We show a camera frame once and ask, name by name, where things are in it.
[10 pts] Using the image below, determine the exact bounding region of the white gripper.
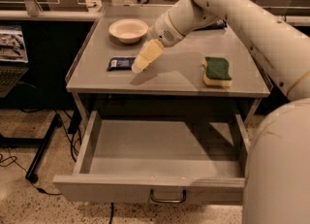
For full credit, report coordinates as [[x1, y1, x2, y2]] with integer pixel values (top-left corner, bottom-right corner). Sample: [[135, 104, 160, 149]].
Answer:
[[131, 12, 184, 74]]

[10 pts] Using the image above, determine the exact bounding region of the blue rxbar blueberry bar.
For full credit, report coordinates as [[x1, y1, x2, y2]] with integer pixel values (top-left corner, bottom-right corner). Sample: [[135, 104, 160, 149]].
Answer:
[[107, 56, 135, 71]]

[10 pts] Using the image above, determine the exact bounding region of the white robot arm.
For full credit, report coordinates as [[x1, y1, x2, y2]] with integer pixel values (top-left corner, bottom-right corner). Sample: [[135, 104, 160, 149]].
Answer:
[[132, 0, 310, 224]]

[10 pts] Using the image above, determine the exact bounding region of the grey open top drawer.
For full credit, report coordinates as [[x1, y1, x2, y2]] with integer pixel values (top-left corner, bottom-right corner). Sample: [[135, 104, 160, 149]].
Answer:
[[53, 112, 248, 205]]

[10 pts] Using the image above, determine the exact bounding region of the white bowl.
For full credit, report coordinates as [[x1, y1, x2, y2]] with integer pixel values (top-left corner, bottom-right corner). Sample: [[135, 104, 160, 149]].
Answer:
[[108, 19, 148, 44]]

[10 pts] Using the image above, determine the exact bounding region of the grey cabinet table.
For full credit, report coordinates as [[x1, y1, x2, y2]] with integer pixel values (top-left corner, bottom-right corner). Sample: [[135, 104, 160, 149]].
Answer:
[[67, 5, 270, 115]]

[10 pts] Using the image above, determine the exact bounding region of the green yellow sponge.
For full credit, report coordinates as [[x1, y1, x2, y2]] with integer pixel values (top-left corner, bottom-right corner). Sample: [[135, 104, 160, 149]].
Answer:
[[202, 56, 233, 87]]

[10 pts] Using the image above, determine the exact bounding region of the blue chip bag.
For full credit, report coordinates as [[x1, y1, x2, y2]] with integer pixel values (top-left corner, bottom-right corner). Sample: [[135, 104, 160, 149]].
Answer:
[[198, 19, 227, 31]]

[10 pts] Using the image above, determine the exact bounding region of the laptop computer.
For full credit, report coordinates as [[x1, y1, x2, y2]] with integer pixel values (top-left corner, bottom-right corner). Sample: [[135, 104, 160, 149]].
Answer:
[[0, 23, 29, 98]]

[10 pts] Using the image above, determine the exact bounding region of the black desk leg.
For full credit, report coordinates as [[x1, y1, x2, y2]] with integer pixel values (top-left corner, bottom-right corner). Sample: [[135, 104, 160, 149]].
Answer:
[[25, 113, 62, 183]]

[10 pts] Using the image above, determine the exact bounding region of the metal drawer handle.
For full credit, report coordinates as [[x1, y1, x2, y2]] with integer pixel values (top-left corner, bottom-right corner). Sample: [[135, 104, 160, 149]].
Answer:
[[149, 189, 187, 204]]

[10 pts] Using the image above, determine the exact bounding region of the black cable under drawer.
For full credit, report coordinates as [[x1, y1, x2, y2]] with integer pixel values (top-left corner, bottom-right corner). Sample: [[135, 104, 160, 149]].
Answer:
[[108, 202, 116, 224]]

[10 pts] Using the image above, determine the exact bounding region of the black floor cable left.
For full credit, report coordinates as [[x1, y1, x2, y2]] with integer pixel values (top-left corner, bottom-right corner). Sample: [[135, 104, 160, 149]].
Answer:
[[0, 146, 63, 197]]

